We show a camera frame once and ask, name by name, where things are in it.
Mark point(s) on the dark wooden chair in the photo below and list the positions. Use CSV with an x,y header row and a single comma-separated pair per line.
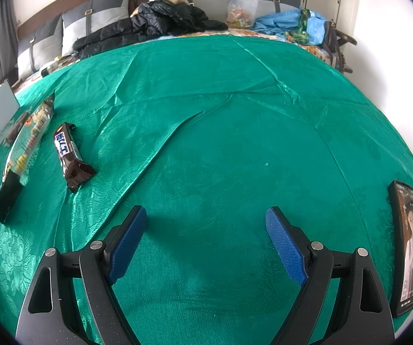
x,y
339,46

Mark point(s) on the brown chocolate bar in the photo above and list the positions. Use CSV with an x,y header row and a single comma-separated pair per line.
x,y
66,151

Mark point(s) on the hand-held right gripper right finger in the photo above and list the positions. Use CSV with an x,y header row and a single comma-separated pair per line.
x,y
286,249

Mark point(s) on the dark small box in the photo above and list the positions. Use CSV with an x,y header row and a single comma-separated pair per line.
x,y
50,71

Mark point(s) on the black printed snack packet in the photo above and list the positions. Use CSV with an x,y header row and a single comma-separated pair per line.
x,y
16,172

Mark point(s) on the black puffer jacket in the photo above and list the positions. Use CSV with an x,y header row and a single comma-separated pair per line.
x,y
156,18

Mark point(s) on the blue cloth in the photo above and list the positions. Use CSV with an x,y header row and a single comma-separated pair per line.
x,y
278,23

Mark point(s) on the clear plastic bag with food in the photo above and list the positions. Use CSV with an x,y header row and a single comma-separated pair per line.
x,y
242,10

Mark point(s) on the black smartphone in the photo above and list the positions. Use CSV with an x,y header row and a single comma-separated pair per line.
x,y
411,248

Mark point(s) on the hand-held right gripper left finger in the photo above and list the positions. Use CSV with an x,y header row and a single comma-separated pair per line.
x,y
125,249

